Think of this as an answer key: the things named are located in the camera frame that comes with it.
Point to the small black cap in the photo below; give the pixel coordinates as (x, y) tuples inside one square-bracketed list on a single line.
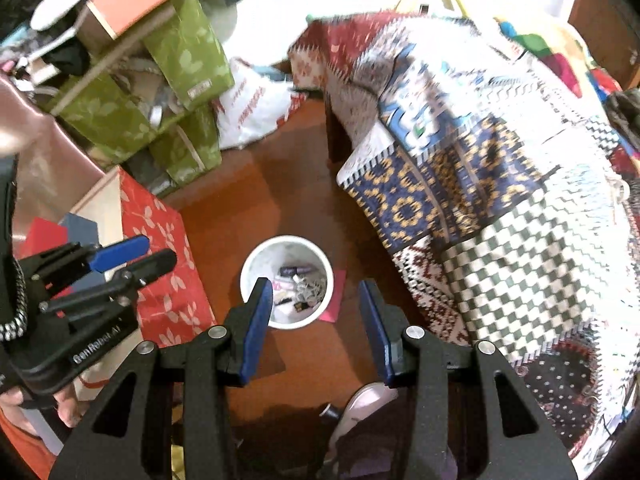
[(330, 411)]

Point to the pale pink slipper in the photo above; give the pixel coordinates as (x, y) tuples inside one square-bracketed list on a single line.
[(362, 405)]

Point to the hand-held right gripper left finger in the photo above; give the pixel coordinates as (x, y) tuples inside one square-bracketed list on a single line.
[(257, 330)]

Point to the pile of small scraps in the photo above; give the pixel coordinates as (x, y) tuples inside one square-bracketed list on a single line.
[(302, 287)]

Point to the pink shiny cloth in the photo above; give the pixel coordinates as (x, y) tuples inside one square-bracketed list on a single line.
[(45, 160)]

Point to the red floral box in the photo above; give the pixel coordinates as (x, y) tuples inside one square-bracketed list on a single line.
[(165, 240)]

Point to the colourful checked blanket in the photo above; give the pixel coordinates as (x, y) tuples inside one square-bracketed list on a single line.
[(545, 50)]

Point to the pink paper sheet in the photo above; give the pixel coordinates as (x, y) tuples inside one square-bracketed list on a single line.
[(336, 300)]

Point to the blue card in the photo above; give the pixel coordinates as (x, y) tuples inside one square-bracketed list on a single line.
[(82, 232)]

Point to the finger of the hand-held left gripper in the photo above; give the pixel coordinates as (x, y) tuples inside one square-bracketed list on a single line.
[(150, 267), (122, 250)]

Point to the white plastic bag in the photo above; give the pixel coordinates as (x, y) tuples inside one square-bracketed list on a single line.
[(250, 105)]

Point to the orange cloth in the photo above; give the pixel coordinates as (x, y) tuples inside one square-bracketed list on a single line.
[(20, 450)]

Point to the purple cloth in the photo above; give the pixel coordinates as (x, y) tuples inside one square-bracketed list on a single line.
[(360, 462)]

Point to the white round waste bin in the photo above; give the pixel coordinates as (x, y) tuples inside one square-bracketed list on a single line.
[(260, 270)]

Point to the patchwork print bedsheet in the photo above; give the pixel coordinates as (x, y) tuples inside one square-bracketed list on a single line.
[(500, 200)]

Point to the brown wooden door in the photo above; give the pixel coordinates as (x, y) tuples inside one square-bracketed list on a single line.
[(605, 25)]

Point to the person's left hand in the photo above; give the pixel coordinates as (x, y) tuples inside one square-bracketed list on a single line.
[(67, 407)]

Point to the red card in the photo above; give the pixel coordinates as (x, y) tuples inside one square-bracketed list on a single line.
[(45, 237)]

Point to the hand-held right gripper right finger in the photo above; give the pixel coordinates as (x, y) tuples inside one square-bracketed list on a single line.
[(375, 330)]

